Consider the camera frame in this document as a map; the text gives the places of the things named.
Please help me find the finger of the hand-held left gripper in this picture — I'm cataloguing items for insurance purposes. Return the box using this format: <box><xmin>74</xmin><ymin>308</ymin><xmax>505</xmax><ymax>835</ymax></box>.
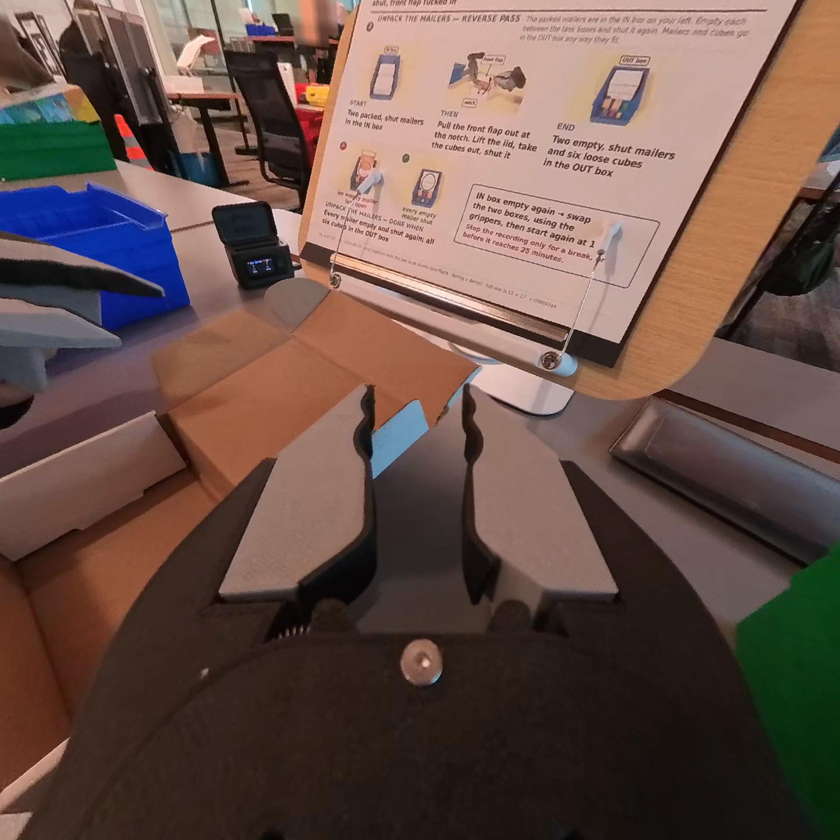
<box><xmin>0</xmin><ymin>231</ymin><xmax>166</xmax><ymax>327</ymax></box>
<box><xmin>0</xmin><ymin>298</ymin><xmax>123</xmax><ymax>395</ymax></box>

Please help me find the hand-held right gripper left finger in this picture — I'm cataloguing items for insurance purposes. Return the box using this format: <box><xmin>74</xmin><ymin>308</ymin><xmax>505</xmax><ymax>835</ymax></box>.
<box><xmin>218</xmin><ymin>384</ymin><xmax>377</xmax><ymax>602</ymax></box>

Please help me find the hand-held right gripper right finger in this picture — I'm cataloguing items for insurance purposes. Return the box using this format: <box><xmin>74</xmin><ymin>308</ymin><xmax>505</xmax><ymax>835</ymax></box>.
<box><xmin>461</xmin><ymin>384</ymin><xmax>620</xmax><ymax>624</ymax></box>

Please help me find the white cardboard mailer box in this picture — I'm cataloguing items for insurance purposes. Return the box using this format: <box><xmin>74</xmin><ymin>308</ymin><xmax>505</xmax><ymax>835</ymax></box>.
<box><xmin>0</xmin><ymin>279</ymin><xmax>483</xmax><ymax>840</ymax></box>

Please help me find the colourful printed box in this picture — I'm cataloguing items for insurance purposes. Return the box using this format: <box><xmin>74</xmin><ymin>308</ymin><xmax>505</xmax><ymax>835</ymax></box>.
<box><xmin>0</xmin><ymin>85</ymin><xmax>102</xmax><ymax>126</ymax></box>

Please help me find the blue plastic bin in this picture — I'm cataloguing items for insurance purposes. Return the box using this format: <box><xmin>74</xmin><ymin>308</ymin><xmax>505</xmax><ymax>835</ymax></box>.
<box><xmin>0</xmin><ymin>182</ymin><xmax>191</xmax><ymax>332</ymax></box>

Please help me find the green plastic bin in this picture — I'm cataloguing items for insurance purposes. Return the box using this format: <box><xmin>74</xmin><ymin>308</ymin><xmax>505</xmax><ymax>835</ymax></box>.
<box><xmin>0</xmin><ymin>121</ymin><xmax>118</xmax><ymax>181</ymax></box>
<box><xmin>735</xmin><ymin>541</ymin><xmax>840</xmax><ymax>840</ymax></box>

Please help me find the white stand base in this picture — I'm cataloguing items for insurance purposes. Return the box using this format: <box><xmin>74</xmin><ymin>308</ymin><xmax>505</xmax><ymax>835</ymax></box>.
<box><xmin>407</xmin><ymin>328</ymin><xmax>576</xmax><ymax>418</ymax></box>

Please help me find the orange traffic cone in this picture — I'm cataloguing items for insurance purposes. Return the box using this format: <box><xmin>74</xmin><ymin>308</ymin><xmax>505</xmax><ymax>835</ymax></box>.
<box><xmin>113</xmin><ymin>113</ymin><xmax>155</xmax><ymax>173</ymax></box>

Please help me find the silver metal tray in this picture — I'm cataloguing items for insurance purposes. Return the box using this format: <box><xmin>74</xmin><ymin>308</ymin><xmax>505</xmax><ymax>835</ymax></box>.
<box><xmin>609</xmin><ymin>395</ymin><xmax>840</xmax><ymax>567</ymax></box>

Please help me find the black charging case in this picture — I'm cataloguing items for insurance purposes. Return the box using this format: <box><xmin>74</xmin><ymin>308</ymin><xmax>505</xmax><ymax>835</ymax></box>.
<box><xmin>211</xmin><ymin>202</ymin><xmax>304</xmax><ymax>291</ymax></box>

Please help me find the wooden edged desk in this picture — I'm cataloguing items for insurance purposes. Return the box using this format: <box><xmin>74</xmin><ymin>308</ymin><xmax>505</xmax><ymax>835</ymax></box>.
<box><xmin>164</xmin><ymin>88</ymin><xmax>253</xmax><ymax>188</ymax></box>

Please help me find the black office chair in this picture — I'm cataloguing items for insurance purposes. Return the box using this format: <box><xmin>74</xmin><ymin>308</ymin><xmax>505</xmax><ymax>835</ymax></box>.
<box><xmin>223</xmin><ymin>49</ymin><xmax>322</xmax><ymax>194</ymax></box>

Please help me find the red storage bin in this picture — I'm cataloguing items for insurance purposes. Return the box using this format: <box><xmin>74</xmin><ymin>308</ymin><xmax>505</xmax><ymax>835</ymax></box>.
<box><xmin>294</xmin><ymin>82</ymin><xmax>327</xmax><ymax>175</ymax></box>

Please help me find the wooden instruction board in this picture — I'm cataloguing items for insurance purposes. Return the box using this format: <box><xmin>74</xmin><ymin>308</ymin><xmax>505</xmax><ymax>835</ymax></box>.
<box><xmin>298</xmin><ymin>0</ymin><xmax>840</xmax><ymax>401</ymax></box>

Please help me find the printed instruction sheet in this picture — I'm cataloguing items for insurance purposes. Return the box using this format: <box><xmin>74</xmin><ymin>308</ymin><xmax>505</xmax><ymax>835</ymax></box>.
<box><xmin>308</xmin><ymin>0</ymin><xmax>805</xmax><ymax>345</ymax></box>

